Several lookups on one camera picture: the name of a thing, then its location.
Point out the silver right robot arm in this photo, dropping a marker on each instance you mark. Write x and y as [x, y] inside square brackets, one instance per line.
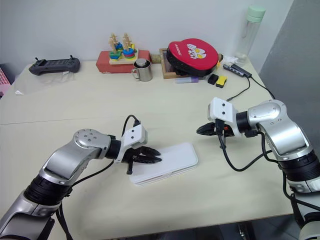
[282, 130]

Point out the brown block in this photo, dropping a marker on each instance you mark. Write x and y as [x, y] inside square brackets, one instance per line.
[156, 58]

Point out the wooden tray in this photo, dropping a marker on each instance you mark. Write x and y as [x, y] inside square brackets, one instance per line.
[168, 74]

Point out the stainless steel mug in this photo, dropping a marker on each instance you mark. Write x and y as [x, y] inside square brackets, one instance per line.
[145, 73]

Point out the small black box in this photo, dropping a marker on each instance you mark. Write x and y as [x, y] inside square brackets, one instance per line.
[212, 79]

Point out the pink crate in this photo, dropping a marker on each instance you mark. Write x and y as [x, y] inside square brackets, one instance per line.
[3, 80]

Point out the clear bottle with green lid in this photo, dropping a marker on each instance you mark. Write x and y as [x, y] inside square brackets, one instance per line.
[250, 37]

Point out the purple marker pen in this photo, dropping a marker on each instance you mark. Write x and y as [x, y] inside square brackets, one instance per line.
[192, 80]

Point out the grey usb hub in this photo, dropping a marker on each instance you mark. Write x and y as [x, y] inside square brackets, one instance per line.
[237, 70]

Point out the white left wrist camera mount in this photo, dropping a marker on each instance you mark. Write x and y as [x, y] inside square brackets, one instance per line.
[135, 135]

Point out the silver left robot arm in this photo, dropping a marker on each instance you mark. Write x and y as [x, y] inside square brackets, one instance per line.
[75, 155]

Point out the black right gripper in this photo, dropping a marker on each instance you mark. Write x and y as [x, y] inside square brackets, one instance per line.
[228, 130]

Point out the white rectangular box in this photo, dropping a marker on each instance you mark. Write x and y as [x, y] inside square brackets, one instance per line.
[177, 157]

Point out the black handheld controller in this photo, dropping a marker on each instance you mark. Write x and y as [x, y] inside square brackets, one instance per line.
[55, 65]

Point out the wooden colourful stacking toy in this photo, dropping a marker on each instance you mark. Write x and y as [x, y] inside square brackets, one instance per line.
[122, 56]

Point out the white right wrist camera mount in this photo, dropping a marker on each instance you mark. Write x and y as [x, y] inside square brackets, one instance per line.
[222, 108]

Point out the red rectangular box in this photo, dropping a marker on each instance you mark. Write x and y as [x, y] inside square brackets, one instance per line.
[102, 62]

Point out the crumpled white tissue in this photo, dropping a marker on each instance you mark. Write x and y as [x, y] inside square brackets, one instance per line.
[230, 60]

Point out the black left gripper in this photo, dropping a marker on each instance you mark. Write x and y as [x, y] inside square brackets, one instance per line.
[128, 156]

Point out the clear plastic bag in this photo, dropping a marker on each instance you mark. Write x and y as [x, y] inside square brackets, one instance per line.
[20, 92]

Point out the yellow and black eraser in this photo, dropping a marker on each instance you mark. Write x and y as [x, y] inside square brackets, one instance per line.
[221, 81]

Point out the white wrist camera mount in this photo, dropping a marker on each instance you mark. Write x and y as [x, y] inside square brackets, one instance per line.
[222, 108]
[135, 135]

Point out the red and black punch pad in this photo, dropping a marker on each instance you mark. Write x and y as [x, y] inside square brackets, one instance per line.
[185, 52]

